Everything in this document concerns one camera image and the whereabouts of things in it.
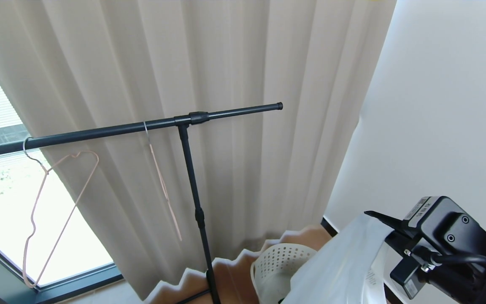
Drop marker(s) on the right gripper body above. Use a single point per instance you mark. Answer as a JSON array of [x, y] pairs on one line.
[[407, 274]]

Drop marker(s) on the white garment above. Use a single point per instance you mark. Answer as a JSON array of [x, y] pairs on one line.
[[344, 266]]

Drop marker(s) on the white laundry basket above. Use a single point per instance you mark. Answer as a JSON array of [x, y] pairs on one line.
[[276, 261]]

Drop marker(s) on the pink clothes hanger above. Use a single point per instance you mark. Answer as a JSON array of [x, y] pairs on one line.
[[73, 211], [164, 190]]

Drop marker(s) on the black clothes rack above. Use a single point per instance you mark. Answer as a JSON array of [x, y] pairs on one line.
[[99, 131]]

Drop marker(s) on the beige curtain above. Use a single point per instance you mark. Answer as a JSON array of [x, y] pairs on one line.
[[226, 55]]

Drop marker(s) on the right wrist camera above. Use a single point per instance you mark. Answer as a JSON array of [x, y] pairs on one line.
[[454, 228]]

